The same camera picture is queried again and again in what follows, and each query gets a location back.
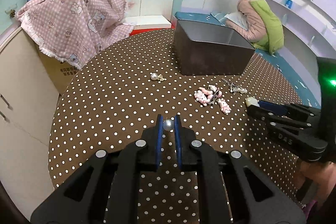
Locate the blue printed mattress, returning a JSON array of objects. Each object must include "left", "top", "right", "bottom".
[{"left": 175, "top": 10, "right": 323, "bottom": 109}]

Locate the green padded jacket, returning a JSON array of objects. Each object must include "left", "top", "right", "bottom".
[{"left": 249, "top": 0, "right": 285, "bottom": 54}]

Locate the silver pearl chain jewelry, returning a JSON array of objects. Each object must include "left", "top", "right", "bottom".
[{"left": 222, "top": 78, "right": 248, "bottom": 94}]

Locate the pink padded jacket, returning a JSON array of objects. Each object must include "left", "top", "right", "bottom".
[{"left": 237, "top": 0, "right": 267, "bottom": 42}]

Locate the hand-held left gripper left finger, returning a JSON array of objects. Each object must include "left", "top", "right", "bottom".
[{"left": 30, "top": 114, "right": 164, "bottom": 224}]

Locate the cardboard box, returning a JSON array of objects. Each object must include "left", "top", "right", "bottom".
[{"left": 39, "top": 48, "right": 82, "bottom": 94}]

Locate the brown polka-dot tablecloth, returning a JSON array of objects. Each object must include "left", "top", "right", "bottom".
[{"left": 48, "top": 28, "right": 310, "bottom": 224}]

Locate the silver metal tin box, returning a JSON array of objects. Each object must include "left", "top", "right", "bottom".
[{"left": 174, "top": 18, "right": 256, "bottom": 76}]

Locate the red box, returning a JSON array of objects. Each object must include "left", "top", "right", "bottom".
[{"left": 129, "top": 24, "right": 173, "bottom": 37}]

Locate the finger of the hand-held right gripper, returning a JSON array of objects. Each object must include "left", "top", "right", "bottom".
[
  {"left": 247, "top": 105, "right": 330, "bottom": 161},
  {"left": 258, "top": 100, "right": 323, "bottom": 128}
]

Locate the white cloth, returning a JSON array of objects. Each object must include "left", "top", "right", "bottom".
[{"left": 225, "top": 13, "right": 248, "bottom": 31}]

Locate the teal drawer round knob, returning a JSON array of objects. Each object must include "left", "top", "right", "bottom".
[{"left": 0, "top": 0, "right": 30, "bottom": 33}]

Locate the pearl gold charm earring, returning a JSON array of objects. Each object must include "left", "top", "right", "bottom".
[{"left": 150, "top": 72, "right": 166, "bottom": 83}]

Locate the person's right hand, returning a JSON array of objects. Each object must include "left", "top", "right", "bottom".
[{"left": 299, "top": 160, "right": 332, "bottom": 206}]

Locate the white box lid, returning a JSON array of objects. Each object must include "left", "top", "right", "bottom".
[{"left": 123, "top": 15, "right": 171, "bottom": 27}]

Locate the pink checked printed cloth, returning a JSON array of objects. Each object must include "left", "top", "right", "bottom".
[{"left": 16, "top": 0, "right": 135, "bottom": 69}]

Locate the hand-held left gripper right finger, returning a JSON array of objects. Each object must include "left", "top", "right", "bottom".
[{"left": 174, "top": 114, "right": 306, "bottom": 224}]

